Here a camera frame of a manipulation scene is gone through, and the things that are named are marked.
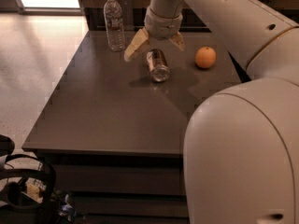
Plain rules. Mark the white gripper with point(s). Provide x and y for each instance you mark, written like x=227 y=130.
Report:
x=163 y=26

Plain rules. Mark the orange metallic drink can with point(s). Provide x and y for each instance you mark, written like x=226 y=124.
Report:
x=158 y=68

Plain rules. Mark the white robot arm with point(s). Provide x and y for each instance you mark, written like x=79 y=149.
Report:
x=241 y=153

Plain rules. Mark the orange fruit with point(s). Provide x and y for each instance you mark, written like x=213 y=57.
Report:
x=205 y=57

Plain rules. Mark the clear plastic water bottle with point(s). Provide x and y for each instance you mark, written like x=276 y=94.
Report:
x=114 y=25

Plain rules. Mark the grey drawer cabinet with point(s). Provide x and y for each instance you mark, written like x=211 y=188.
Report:
x=115 y=138

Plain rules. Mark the metal rail bracket left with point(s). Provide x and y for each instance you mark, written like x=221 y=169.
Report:
x=127 y=13

